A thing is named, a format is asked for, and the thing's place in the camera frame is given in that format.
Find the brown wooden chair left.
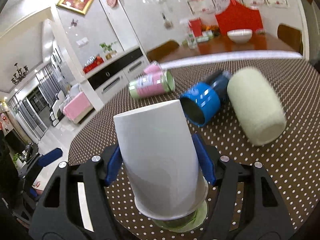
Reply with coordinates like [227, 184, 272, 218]
[146, 40, 180, 62]

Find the potted green plant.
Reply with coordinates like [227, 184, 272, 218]
[99, 41, 118, 60]

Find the white paper cup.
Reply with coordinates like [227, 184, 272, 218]
[113, 100, 208, 220]

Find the pink green tin can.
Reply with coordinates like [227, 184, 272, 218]
[129, 70, 175, 99]

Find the red gift bag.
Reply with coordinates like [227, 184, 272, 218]
[215, 0, 264, 35]

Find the small pink cup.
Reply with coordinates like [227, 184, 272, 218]
[143, 61, 162, 75]

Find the small red box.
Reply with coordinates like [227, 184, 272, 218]
[188, 18, 202, 37]

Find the blue black tin can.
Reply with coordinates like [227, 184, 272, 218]
[180, 70, 232, 126]

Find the brown polka dot tablecloth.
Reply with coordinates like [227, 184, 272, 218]
[68, 59, 319, 239]

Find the green lid under cup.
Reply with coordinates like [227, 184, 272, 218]
[152, 201, 208, 233]

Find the white black sideboard cabinet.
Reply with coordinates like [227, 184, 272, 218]
[80, 46, 149, 111]

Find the brown wooden chair far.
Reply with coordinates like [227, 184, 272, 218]
[277, 23, 304, 55]

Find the red box on sideboard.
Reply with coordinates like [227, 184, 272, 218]
[82, 55, 104, 74]

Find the green white tissue box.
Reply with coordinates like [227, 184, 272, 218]
[196, 30, 214, 44]

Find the brown wooden chair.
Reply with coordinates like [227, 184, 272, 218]
[277, 23, 304, 55]
[146, 40, 180, 62]

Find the black chandelier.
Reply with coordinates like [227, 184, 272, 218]
[11, 63, 29, 85]

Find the white ceramic bowl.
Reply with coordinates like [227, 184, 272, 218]
[227, 29, 253, 43]

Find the pale green fuzzy cup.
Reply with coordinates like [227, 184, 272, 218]
[227, 67, 286, 146]

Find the pink cloth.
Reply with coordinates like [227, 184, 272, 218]
[63, 92, 93, 124]

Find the clear spray bottle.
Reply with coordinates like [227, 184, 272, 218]
[180, 19, 197, 49]

